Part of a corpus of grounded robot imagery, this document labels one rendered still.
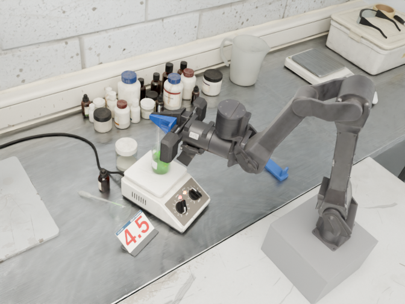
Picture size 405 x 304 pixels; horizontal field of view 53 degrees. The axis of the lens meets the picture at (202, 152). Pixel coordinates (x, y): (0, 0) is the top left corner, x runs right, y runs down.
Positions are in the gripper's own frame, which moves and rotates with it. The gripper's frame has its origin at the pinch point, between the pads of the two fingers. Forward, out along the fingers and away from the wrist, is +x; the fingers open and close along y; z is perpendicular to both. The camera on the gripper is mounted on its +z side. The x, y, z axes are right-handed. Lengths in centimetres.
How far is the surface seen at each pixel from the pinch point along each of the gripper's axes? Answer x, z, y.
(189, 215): -10.8, 22.4, -4.3
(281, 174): -27.4, 23.6, 23.1
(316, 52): -21, 21, 96
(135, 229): -1.1, 23.4, -13.9
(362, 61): -39, 23, 103
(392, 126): -56, 26, 69
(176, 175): -4.0, 17.0, 1.3
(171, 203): -6.1, 19.8, -5.3
